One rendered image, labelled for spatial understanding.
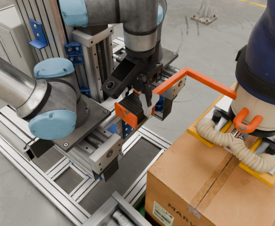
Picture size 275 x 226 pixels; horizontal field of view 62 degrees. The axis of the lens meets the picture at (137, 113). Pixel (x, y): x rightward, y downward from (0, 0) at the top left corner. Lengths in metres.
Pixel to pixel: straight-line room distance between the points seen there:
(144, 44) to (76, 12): 0.15
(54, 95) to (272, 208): 0.73
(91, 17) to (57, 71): 0.27
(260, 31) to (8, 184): 1.93
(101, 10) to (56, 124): 0.31
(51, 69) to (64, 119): 0.18
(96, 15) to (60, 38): 0.45
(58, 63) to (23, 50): 0.42
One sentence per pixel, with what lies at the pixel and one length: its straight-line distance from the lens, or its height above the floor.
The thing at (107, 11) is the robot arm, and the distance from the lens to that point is 0.48.
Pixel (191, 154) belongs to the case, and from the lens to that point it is 0.89.
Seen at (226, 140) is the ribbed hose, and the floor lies 1.14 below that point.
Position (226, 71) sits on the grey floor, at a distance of 2.98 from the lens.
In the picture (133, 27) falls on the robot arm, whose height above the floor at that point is 1.45.
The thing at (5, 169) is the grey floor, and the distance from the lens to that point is 2.19.
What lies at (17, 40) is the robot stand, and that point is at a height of 1.18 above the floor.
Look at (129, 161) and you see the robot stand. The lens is 1.70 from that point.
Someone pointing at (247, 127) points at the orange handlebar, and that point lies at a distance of 0.68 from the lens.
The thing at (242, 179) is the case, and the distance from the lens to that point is 0.89.
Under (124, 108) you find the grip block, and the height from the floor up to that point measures 1.21.
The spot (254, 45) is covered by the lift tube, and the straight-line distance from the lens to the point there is 0.64.
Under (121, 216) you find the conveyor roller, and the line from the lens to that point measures 1.18.
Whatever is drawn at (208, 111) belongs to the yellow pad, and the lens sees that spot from 0.85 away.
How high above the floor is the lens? 1.67
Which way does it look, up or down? 47 degrees down
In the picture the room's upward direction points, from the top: straight up
